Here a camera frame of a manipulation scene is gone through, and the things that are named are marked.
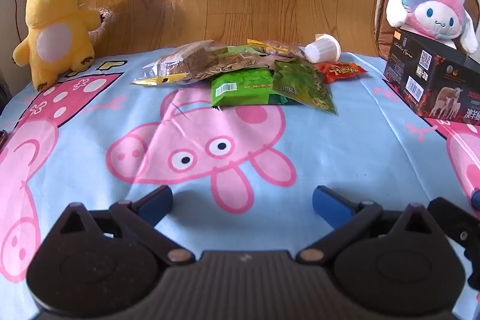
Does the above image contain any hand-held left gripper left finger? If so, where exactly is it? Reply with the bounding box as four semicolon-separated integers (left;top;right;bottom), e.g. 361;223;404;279
59;186;196;267

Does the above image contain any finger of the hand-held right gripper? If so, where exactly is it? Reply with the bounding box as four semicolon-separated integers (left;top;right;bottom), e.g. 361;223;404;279
427;188;480;291

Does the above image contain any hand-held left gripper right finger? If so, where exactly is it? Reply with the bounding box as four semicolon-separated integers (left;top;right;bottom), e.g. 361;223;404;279
298;186;436;267

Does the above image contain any black cardboard box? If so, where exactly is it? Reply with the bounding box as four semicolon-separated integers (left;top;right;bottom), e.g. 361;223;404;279
382;28;480;126

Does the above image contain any bright green snack packet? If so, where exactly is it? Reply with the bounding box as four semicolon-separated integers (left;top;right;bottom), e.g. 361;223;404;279
211;69;275;108

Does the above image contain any clear brown seed packet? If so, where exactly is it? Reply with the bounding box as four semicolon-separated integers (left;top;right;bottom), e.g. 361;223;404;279
130;40;226;86

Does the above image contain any printed blue blanket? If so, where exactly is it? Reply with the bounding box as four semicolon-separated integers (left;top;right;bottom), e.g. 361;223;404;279
0;46;480;320

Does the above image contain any patterned green snack pouch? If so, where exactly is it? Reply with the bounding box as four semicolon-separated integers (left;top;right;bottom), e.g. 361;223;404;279
272;59;338;117

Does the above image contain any red snack packet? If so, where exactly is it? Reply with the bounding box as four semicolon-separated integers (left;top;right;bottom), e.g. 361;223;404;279
319;62;367;84

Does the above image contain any white jelly cup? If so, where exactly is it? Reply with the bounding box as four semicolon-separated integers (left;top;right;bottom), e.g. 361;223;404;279
304;34;341;63

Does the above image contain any gold-edged nut packet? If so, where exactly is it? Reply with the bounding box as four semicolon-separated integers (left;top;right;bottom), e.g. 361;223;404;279
247;38;307;60

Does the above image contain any yellow duck plush toy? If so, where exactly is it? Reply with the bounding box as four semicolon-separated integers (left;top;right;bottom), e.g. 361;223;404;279
11;0;104;92

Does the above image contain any pink and blue plush toy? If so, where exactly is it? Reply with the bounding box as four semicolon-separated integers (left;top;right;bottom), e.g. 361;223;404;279
386;0;480;55

